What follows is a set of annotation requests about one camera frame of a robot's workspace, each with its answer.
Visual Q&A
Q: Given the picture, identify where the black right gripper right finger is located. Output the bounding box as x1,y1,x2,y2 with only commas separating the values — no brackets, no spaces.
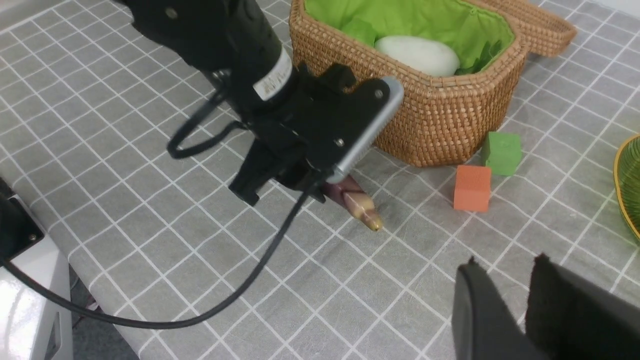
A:
525,254,640,360

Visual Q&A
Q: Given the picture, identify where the woven wicker basket green lining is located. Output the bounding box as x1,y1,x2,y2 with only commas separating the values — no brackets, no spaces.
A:
289,0,529,167

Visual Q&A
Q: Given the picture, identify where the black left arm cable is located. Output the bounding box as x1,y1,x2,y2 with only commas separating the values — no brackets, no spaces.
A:
0,90,321,330

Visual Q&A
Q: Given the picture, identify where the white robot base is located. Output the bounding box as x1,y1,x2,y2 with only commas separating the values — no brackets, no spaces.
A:
0,181,74,360

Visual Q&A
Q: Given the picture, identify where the green foam cube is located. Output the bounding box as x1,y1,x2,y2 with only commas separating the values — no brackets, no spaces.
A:
480,131,522,177

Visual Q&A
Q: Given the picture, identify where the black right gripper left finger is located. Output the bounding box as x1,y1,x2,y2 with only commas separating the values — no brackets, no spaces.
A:
451,257,546,360

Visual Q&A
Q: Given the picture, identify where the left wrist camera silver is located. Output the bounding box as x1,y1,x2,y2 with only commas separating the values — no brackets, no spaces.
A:
326,76,404,184

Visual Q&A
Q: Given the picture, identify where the purple eggplant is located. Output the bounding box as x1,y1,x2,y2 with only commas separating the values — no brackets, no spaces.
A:
320,175,384,231

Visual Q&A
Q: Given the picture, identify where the green leafy vegetable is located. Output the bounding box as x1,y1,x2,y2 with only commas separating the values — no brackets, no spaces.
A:
455,39,503,76

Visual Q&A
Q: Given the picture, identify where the orange foam cube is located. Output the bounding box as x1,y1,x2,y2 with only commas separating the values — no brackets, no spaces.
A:
453,165,492,213

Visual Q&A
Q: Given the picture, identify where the white radish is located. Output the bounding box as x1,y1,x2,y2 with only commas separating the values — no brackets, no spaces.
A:
374,35,461,77

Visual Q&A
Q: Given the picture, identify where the green glass leaf plate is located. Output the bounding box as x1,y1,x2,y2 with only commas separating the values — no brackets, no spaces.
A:
612,134,640,241

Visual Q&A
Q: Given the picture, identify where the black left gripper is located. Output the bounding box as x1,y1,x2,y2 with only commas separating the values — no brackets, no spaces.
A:
229,63,384,207

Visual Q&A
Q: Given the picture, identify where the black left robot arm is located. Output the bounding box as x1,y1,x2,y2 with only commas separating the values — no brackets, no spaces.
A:
122,0,403,207

